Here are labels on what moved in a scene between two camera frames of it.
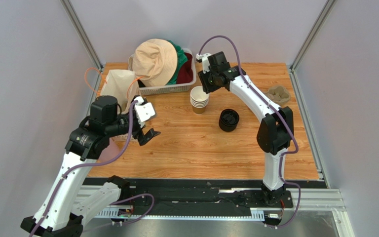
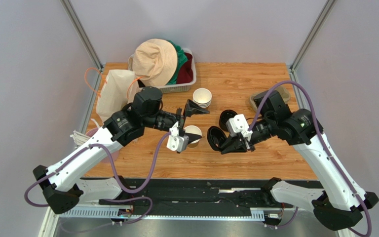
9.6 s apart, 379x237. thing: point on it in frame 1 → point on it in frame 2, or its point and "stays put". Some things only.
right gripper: (207, 82) → (246, 140)
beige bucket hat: (155, 60) stays put
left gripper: (143, 139) → (191, 109)
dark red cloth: (185, 72) stays put
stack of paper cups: (199, 99) stays put
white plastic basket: (175, 89) stays put
